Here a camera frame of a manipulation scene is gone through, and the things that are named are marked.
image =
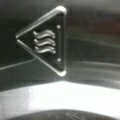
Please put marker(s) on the silver toaster oven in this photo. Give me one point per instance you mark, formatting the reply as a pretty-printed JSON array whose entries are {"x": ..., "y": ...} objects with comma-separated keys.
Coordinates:
[{"x": 59, "y": 59}]

